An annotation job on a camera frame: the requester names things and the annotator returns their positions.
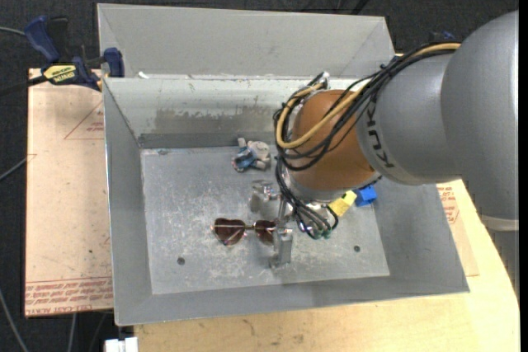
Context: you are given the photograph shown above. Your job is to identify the grey and blue toy animal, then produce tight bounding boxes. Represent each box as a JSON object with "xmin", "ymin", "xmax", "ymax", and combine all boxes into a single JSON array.
[{"xmin": 230, "ymin": 138, "xmax": 273, "ymax": 172}]

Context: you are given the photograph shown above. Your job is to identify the heart-shaped brown sunglasses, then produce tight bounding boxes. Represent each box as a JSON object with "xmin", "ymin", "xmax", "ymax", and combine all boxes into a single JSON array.
[{"xmin": 210, "ymin": 217, "xmax": 278, "ymax": 247}]

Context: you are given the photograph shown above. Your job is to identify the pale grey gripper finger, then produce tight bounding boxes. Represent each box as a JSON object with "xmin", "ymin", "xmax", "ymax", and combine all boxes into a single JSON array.
[
  {"xmin": 268, "ymin": 228, "xmax": 295, "ymax": 270},
  {"xmin": 248, "ymin": 180, "xmax": 284, "ymax": 216}
]

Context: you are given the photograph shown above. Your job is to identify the grey metal bin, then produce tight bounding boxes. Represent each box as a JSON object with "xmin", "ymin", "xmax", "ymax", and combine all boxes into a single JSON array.
[{"xmin": 97, "ymin": 2, "xmax": 471, "ymax": 327}]

